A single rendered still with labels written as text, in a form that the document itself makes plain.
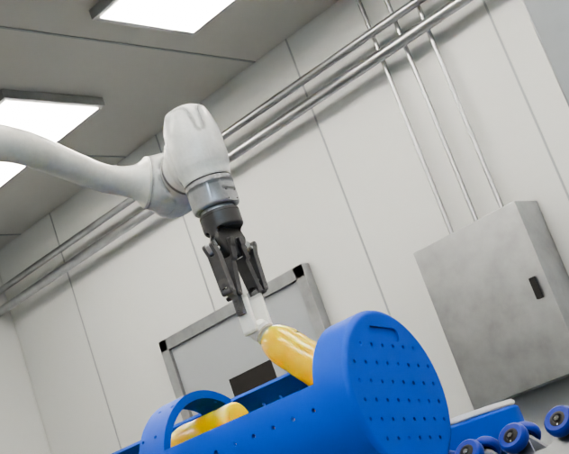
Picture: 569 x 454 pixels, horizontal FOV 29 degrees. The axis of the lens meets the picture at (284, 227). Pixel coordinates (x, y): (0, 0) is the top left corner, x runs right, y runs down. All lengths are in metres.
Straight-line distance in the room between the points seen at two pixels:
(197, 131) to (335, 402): 0.59
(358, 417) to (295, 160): 4.45
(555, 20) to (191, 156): 0.89
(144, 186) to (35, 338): 5.73
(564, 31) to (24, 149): 1.03
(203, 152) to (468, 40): 3.61
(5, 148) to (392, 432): 0.81
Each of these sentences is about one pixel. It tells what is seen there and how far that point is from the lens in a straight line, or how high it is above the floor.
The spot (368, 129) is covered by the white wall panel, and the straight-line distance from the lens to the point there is 5.78.
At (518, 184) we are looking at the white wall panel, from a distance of 5.32.
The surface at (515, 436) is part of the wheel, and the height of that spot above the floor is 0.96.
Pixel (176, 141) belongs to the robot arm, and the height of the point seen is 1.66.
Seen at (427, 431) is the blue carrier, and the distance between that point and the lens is 1.83.
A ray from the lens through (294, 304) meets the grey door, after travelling 6.05.
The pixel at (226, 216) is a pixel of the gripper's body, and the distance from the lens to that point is 1.97.
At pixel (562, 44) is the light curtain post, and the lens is 1.30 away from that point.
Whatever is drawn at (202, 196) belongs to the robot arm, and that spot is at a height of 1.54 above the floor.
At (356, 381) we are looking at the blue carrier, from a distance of 1.71.
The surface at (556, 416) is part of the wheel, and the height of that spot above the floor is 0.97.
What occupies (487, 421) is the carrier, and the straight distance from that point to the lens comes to 2.15.
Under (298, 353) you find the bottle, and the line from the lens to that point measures 1.88.
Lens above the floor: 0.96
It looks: 14 degrees up
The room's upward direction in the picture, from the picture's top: 20 degrees counter-clockwise
